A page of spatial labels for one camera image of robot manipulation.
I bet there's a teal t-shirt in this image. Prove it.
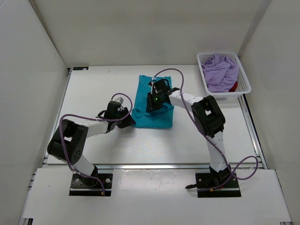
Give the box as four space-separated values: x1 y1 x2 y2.
131 75 174 129

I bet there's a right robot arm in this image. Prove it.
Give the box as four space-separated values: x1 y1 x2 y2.
146 78 230 188

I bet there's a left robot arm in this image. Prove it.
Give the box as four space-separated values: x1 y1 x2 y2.
47 97 135 188

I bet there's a black label sticker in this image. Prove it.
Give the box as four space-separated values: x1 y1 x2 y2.
72 66 89 71

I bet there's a lavender t-shirt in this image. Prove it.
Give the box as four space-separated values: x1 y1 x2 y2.
201 54 239 93

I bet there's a white plastic basket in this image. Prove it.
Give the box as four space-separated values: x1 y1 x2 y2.
197 52 252 99

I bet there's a red garment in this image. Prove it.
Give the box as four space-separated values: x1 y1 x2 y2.
229 82 238 92

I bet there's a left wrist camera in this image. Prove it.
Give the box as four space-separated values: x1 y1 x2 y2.
114 97 124 105

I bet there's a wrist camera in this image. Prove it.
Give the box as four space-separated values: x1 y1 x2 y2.
114 97 124 105
148 77 157 87

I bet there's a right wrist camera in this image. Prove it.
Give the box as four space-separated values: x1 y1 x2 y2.
148 77 157 87

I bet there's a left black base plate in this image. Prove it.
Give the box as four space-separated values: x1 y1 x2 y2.
69 173 113 196

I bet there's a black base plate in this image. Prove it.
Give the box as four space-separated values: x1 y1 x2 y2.
195 173 241 198
69 173 113 196

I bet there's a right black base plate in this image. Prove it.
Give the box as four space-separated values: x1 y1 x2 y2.
195 173 241 198

